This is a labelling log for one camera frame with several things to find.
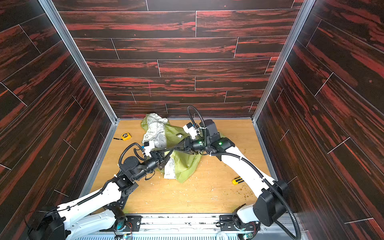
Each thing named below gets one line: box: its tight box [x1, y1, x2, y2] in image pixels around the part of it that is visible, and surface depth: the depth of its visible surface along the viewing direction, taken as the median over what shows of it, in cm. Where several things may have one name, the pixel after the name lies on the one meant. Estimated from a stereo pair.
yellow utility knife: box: [232, 176, 245, 185], surface depth 88 cm
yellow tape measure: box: [113, 132, 132, 141], surface depth 110 cm
